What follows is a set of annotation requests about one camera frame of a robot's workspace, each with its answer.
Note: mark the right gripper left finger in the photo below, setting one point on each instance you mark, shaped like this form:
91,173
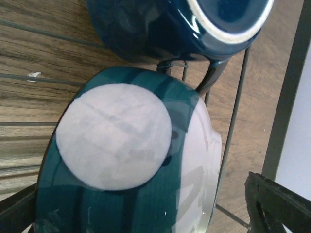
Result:
17,212

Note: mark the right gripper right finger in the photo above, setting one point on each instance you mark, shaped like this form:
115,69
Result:
273,208

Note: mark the teal white bowl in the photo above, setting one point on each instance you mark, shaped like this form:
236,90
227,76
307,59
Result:
134,152

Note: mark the dark blue mug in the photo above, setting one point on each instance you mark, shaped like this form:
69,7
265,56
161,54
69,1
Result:
162,31

